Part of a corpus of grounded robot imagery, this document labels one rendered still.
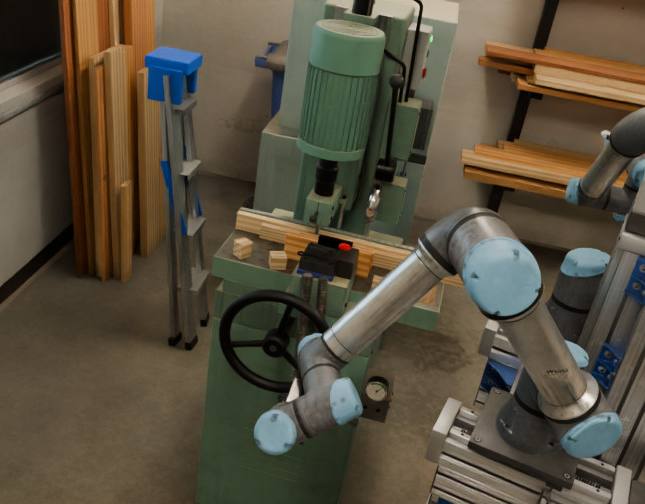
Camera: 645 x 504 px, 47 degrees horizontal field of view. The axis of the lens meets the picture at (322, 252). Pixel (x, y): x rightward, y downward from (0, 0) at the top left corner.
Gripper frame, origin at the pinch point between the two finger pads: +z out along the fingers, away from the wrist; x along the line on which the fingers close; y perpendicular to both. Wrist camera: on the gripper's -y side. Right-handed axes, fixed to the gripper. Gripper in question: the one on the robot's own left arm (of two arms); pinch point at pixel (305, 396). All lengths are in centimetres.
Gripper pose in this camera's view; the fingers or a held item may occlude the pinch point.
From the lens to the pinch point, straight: 167.4
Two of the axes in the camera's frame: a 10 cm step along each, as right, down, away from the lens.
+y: -2.6, 9.7, -0.3
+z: 1.2, 0.6, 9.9
